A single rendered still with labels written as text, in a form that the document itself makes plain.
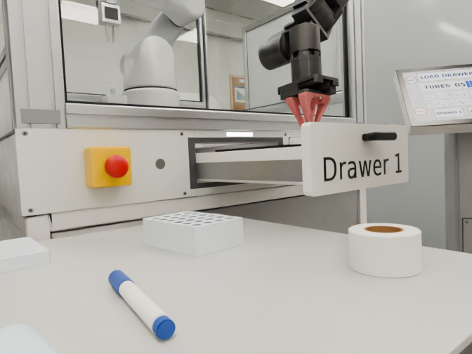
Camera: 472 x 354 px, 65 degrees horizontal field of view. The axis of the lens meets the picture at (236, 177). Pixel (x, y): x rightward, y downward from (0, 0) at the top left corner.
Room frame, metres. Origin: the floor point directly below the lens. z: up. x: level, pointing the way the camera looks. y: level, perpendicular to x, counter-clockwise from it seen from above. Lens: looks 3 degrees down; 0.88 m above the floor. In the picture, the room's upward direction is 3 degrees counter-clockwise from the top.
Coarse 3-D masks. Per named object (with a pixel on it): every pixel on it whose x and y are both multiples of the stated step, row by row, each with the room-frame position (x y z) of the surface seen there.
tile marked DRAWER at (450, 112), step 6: (438, 108) 1.31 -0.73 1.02; (444, 108) 1.30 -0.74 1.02; (450, 108) 1.30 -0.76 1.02; (456, 108) 1.29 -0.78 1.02; (462, 108) 1.29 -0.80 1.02; (438, 114) 1.29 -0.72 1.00; (444, 114) 1.28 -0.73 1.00; (450, 114) 1.28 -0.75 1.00; (456, 114) 1.27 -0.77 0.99; (462, 114) 1.27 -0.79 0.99
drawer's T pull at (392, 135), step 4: (372, 132) 0.58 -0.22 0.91; (376, 132) 0.58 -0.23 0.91; (380, 132) 0.59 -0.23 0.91; (384, 132) 0.60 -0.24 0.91; (388, 132) 0.60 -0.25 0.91; (392, 132) 0.61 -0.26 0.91; (364, 136) 0.61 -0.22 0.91; (368, 136) 0.58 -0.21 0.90; (372, 136) 0.58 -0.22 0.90; (376, 136) 0.58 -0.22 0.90; (380, 136) 0.59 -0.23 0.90; (384, 136) 0.59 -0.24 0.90; (388, 136) 0.60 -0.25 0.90; (392, 136) 0.61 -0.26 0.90; (396, 136) 0.62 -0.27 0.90; (364, 140) 0.62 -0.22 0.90; (368, 140) 0.62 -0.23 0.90
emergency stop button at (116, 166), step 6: (114, 156) 0.63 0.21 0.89; (120, 156) 0.63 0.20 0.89; (108, 162) 0.62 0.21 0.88; (114, 162) 0.62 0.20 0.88; (120, 162) 0.63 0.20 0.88; (126, 162) 0.64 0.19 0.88; (108, 168) 0.62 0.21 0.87; (114, 168) 0.62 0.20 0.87; (120, 168) 0.63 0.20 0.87; (126, 168) 0.64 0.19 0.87; (108, 174) 0.63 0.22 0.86; (114, 174) 0.63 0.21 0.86; (120, 174) 0.63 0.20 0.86
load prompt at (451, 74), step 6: (426, 72) 1.43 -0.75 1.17; (432, 72) 1.43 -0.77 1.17; (438, 72) 1.42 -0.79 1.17; (444, 72) 1.42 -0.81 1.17; (450, 72) 1.41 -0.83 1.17; (456, 72) 1.40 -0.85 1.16; (462, 72) 1.40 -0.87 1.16; (468, 72) 1.39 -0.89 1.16; (420, 78) 1.42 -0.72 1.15; (426, 78) 1.41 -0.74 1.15; (432, 78) 1.41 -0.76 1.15; (438, 78) 1.40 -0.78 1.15; (444, 78) 1.40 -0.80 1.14; (450, 78) 1.39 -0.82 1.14; (456, 78) 1.39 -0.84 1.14; (462, 78) 1.38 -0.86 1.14
